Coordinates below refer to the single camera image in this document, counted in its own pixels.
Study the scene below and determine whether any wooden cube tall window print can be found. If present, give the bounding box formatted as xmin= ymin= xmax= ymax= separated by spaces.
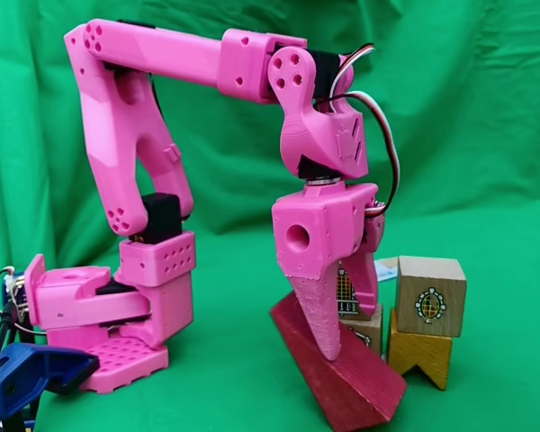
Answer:
xmin=337 ymin=258 xmax=375 ymax=322

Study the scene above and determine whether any yellow notched wooden block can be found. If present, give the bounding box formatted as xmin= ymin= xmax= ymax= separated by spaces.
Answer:
xmin=388 ymin=308 xmax=454 ymax=392

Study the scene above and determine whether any white red black servo cable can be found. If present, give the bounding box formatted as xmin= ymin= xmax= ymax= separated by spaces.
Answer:
xmin=330 ymin=42 xmax=402 ymax=218

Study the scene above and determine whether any blue controller board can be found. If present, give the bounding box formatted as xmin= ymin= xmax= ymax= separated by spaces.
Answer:
xmin=0 ymin=266 xmax=32 ymax=324

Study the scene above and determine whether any blue clamp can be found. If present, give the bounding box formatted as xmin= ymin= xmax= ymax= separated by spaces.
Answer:
xmin=0 ymin=340 xmax=101 ymax=432

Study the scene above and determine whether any green cloth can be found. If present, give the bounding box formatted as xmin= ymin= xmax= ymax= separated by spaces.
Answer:
xmin=0 ymin=0 xmax=540 ymax=432

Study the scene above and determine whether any wooden cube door print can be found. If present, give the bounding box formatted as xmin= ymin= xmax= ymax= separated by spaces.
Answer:
xmin=339 ymin=303 xmax=384 ymax=361

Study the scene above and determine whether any red triangular roof block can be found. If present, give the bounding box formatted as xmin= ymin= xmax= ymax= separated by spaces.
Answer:
xmin=269 ymin=291 xmax=409 ymax=427

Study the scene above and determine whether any wooden cube round window print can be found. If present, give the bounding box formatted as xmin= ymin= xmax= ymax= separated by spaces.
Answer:
xmin=395 ymin=255 xmax=468 ymax=338

